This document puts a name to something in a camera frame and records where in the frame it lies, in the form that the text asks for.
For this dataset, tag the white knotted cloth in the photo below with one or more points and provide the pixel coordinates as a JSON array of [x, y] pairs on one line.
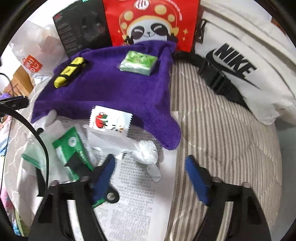
[[112, 142]]

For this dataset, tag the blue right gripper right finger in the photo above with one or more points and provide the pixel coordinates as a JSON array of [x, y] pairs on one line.
[[203, 183]]

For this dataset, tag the white persimmon snack packet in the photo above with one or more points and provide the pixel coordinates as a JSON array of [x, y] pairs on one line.
[[102, 118]]

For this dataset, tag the red panda paper bag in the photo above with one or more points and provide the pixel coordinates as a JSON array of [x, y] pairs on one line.
[[131, 22]]

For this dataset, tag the white Miniso plastic bag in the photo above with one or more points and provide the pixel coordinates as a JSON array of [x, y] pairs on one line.
[[38, 49]]

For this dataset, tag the green tissue pack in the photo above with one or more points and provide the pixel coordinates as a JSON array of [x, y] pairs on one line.
[[136, 62]]

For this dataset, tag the striped beige cushion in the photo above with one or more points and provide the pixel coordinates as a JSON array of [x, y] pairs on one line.
[[228, 141]]

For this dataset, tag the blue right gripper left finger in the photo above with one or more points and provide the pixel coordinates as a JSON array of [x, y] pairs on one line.
[[100, 185]]

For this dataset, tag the purple fleece towel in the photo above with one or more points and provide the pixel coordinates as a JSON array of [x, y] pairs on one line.
[[101, 83]]

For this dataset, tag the white Nike waist bag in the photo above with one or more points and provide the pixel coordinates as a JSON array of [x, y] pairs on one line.
[[240, 40]]

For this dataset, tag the yellow black pouch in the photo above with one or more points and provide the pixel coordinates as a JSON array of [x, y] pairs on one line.
[[70, 72]]

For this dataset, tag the green snack packet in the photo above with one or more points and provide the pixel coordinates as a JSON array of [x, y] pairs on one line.
[[71, 142]]

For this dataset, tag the black headset box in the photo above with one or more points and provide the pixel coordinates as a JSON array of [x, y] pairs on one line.
[[82, 25]]

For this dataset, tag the printed newspaper sheet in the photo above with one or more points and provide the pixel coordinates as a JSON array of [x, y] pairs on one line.
[[143, 209]]

